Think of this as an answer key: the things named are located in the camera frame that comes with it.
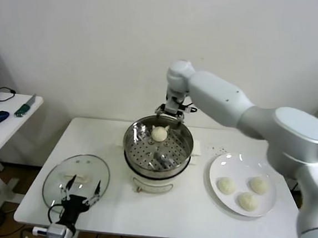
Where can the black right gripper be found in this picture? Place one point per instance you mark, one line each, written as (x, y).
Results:
(175, 102)

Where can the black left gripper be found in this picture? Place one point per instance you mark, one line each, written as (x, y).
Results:
(74, 206)

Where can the white steamed baozi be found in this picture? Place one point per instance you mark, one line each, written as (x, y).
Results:
(227, 185)
(259, 185)
(158, 133)
(248, 201)

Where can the round glass pot lid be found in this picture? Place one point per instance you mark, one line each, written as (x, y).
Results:
(60, 168)

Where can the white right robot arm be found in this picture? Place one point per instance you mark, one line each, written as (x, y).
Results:
(219, 96)

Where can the stainless steel steamer basket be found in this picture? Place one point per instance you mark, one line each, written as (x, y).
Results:
(135, 139)

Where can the white round plate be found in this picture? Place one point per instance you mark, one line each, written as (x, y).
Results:
(227, 166)

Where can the white side table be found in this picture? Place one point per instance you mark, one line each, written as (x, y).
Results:
(7, 136)

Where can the green grey hand tool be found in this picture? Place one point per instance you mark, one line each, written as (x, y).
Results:
(23, 108)

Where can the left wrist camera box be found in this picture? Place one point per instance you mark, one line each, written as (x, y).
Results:
(57, 232)

